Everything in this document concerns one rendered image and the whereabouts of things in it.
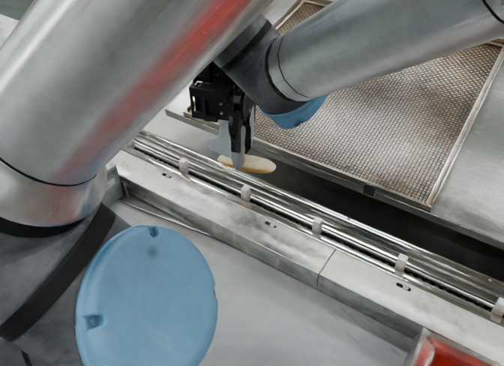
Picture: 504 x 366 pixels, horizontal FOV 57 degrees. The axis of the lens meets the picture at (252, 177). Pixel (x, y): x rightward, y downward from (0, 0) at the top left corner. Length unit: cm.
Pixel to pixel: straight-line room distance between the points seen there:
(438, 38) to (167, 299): 25
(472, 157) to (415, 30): 56
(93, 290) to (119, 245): 3
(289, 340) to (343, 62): 41
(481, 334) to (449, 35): 45
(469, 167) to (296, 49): 50
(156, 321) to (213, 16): 21
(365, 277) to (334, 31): 40
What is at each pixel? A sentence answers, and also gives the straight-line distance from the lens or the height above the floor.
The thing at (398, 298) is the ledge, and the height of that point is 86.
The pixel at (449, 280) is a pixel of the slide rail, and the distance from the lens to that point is 75.
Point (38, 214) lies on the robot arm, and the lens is 29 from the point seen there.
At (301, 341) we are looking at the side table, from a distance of 67.
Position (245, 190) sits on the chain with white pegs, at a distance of 79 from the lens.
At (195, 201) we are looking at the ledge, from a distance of 79.
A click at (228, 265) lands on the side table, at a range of 74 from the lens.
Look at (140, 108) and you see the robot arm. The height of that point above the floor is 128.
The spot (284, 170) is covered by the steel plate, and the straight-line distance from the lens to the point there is 91.
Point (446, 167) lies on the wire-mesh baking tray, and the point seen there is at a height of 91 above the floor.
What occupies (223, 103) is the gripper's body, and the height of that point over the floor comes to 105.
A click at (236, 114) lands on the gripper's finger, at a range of 66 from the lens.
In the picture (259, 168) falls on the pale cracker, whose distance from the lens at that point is 75.
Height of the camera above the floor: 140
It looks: 41 degrees down
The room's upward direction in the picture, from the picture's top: straight up
